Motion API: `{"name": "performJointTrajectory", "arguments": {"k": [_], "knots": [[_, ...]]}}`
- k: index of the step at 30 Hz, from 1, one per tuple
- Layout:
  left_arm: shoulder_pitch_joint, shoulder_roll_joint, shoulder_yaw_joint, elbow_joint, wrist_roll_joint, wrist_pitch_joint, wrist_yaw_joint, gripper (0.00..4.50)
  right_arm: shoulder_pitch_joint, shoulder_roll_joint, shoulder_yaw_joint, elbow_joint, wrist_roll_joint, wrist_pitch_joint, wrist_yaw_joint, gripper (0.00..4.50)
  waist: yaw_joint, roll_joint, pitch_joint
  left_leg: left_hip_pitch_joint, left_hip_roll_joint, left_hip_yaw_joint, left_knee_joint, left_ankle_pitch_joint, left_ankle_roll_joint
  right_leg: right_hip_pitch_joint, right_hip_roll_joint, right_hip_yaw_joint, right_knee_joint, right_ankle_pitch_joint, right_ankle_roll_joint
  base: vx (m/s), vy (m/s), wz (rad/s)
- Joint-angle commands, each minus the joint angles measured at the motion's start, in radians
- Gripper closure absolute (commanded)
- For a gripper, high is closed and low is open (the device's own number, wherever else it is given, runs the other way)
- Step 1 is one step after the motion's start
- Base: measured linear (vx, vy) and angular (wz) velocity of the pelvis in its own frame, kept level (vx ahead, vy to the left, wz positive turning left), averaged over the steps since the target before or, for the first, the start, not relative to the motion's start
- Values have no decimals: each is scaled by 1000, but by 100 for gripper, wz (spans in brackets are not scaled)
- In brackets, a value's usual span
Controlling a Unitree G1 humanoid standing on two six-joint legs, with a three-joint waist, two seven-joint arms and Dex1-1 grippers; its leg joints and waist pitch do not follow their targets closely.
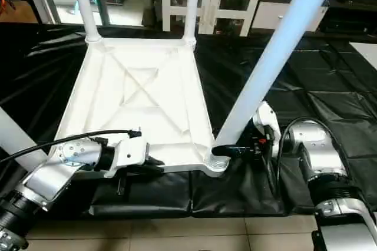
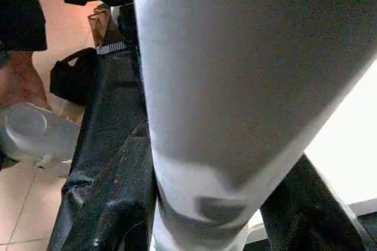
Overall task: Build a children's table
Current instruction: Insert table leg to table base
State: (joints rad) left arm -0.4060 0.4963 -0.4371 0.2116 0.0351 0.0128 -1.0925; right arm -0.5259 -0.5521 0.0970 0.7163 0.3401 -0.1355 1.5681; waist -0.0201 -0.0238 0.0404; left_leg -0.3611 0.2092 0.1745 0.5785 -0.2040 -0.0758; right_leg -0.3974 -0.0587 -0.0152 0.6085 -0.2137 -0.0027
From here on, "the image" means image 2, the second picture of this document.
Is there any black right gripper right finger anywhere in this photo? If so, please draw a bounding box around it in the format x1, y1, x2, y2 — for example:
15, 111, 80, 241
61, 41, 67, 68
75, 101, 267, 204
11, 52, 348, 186
259, 154, 369, 251

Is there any black work mat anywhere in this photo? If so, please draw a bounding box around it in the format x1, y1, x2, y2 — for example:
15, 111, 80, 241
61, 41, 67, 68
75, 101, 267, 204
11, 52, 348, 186
46, 4, 377, 251

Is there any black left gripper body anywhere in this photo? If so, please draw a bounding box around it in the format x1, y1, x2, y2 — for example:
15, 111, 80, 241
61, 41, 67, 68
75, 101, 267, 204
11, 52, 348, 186
95, 4, 142, 81

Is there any clear plastic jug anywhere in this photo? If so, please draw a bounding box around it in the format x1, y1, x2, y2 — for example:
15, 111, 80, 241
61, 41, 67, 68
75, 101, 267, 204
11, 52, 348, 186
0, 103, 80, 169

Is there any black bag on floor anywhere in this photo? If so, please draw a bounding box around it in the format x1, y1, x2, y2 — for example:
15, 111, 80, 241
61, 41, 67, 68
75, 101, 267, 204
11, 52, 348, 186
48, 48, 100, 107

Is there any white plastic table leg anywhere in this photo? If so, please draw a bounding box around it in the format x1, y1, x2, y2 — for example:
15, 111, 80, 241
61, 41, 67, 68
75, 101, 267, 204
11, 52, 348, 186
133, 0, 377, 251

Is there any white plastic table top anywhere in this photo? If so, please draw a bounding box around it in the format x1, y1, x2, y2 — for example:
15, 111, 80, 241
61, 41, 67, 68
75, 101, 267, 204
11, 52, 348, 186
247, 60, 377, 246

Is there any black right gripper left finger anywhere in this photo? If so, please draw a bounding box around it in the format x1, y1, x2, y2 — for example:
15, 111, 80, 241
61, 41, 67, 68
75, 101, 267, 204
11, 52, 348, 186
56, 123, 158, 251

